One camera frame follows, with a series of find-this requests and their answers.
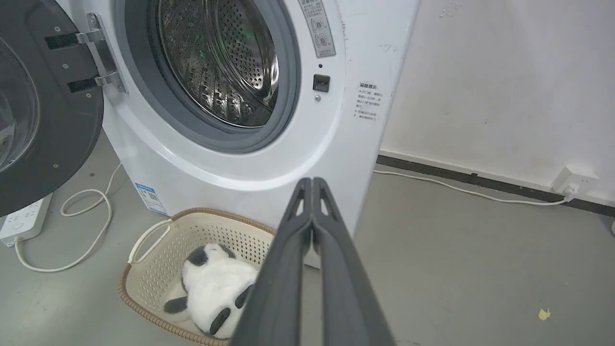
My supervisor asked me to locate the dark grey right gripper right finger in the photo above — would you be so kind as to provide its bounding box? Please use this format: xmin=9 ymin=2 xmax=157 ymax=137
xmin=312 ymin=177 xmax=395 ymax=346

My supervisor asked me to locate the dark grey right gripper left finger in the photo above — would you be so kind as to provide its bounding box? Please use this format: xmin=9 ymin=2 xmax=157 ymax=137
xmin=230 ymin=177 xmax=313 ymax=346

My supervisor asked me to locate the white front-load washing machine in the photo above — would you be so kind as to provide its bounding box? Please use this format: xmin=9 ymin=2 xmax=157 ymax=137
xmin=56 ymin=0 xmax=422 ymax=270

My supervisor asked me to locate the dark round washing machine door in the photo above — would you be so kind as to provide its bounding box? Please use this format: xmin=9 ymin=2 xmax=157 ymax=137
xmin=0 ymin=0 xmax=105 ymax=218

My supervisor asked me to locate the black and white panda plush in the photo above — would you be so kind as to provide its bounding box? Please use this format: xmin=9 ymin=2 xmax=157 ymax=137
xmin=164 ymin=243 xmax=260 ymax=339

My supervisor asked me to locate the beige perforated laundry basket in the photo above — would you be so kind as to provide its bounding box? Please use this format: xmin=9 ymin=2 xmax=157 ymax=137
xmin=118 ymin=208 xmax=277 ymax=346

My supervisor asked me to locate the white power strip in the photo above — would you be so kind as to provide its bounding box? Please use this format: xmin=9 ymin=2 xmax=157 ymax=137
xmin=0 ymin=193 xmax=53 ymax=247

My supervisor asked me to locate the white wall cable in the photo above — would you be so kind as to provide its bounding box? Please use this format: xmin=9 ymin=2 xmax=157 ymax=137
xmin=373 ymin=169 xmax=576 ymax=206

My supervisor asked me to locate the white power strip cable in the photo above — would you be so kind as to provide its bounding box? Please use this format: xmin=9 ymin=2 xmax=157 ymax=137
xmin=14 ymin=163 xmax=123 ymax=273

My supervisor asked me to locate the white wall socket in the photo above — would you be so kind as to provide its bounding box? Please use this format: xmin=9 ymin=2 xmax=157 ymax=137
xmin=551 ymin=165 xmax=600 ymax=198

